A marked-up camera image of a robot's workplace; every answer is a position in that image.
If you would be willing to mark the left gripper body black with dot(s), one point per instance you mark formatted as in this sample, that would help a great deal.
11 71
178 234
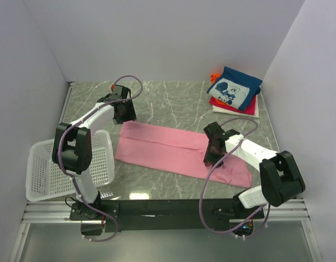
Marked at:
128 113

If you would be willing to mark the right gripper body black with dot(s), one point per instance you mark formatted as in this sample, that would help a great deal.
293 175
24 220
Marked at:
212 155

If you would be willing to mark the pink t shirt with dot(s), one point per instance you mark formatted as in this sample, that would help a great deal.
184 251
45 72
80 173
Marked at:
177 151

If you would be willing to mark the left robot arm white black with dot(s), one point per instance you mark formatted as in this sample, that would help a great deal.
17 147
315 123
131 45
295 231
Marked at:
72 150

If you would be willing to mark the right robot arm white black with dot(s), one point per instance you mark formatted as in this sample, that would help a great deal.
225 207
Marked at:
280 177

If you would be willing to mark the white folded t shirt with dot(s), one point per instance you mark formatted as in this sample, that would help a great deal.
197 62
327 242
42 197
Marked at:
251 111

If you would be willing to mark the blue printed folded t shirt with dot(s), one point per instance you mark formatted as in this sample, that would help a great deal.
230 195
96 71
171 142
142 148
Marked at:
238 87

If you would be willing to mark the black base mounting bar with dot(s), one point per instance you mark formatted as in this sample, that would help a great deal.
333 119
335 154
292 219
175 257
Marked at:
174 214

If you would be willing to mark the white plastic laundry basket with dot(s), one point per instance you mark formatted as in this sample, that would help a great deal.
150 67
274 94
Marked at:
45 180

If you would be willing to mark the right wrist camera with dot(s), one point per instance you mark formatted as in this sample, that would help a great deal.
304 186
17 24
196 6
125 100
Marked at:
214 131

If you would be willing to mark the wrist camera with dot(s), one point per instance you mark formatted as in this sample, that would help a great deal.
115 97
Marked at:
214 131
120 92

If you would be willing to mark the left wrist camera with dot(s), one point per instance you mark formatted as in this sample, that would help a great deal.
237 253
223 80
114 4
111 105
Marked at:
120 92

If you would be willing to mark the aluminium rail frame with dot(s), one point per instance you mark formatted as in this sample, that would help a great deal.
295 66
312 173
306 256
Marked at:
48 235

